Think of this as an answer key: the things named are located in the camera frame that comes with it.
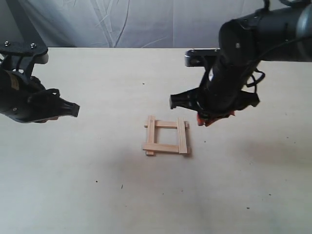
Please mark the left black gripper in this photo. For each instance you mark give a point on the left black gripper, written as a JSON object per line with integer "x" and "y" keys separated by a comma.
{"x": 26, "y": 103}

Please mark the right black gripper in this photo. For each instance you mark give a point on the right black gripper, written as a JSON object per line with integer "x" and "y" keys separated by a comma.
{"x": 224, "y": 89}

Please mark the plain wood strip front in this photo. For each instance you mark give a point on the plain wood strip front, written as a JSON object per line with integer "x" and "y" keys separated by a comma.
{"x": 152, "y": 148}

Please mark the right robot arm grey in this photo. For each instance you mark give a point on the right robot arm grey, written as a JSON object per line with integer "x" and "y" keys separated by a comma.
{"x": 266, "y": 35}

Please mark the white backdrop cloth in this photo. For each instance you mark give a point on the white backdrop cloth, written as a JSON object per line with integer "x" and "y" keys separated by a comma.
{"x": 126, "y": 23}

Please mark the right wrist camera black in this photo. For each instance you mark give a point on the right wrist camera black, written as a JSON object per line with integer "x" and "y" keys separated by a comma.
{"x": 201, "y": 57}

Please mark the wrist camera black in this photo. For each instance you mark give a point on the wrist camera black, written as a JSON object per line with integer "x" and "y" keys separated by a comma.
{"x": 201, "y": 57}
{"x": 22, "y": 56}

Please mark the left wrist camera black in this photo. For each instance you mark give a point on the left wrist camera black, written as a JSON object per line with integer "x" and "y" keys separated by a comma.
{"x": 22, "y": 56}

